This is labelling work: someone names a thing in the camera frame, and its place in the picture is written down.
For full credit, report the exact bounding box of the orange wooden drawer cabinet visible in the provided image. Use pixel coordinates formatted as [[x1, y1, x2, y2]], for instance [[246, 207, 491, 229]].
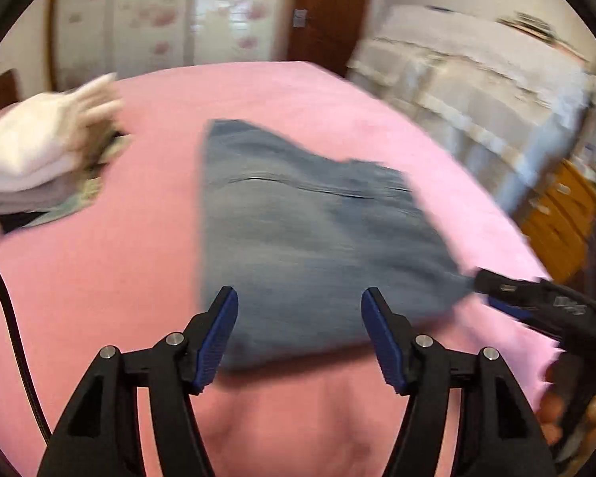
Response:
[[519, 159, 596, 285]]

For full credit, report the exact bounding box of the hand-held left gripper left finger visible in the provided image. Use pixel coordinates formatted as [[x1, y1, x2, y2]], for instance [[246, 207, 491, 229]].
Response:
[[37, 285, 240, 477]]

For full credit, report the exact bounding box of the dark wooden headboard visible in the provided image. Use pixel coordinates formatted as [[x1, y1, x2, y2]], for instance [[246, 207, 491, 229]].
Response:
[[0, 68, 21, 110]]

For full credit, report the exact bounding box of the person's right hand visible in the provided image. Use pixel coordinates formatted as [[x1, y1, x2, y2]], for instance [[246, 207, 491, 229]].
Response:
[[535, 350, 596, 447]]

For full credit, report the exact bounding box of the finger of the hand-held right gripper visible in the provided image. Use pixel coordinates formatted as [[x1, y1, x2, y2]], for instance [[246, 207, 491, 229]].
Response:
[[469, 268, 552, 323]]

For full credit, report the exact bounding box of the floral sliding door wardrobe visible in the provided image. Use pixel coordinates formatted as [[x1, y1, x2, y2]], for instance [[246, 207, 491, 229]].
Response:
[[49, 0, 299, 91]]

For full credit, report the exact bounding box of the green patterned folded cloth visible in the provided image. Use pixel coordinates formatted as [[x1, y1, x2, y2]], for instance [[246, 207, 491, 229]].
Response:
[[42, 129, 136, 225]]

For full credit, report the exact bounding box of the white cloth covered furniture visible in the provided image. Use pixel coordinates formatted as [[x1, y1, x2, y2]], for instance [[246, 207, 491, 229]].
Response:
[[345, 4, 596, 220]]

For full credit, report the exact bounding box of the brown wooden door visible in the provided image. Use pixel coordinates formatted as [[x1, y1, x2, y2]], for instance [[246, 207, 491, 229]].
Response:
[[285, 0, 379, 79]]

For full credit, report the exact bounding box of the pink bed sheet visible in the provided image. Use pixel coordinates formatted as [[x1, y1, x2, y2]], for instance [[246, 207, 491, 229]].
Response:
[[0, 61, 566, 477]]

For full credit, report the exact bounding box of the black cable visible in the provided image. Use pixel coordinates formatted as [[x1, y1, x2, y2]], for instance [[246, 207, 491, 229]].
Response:
[[0, 247, 53, 447]]

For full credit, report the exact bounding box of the lilac folded garment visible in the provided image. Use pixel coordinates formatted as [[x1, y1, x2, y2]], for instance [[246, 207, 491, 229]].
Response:
[[0, 169, 82, 215]]

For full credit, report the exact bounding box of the blue denim jacket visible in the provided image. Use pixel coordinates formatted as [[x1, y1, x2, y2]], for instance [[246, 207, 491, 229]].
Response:
[[198, 118, 478, 371]]

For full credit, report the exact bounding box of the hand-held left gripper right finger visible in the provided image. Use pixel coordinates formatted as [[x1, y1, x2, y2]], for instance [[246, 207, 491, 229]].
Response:
[[361, 287, 557, 477]]

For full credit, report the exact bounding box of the black folded garment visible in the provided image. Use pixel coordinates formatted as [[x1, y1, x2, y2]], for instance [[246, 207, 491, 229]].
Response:
[[0, 210, 50, 238]]

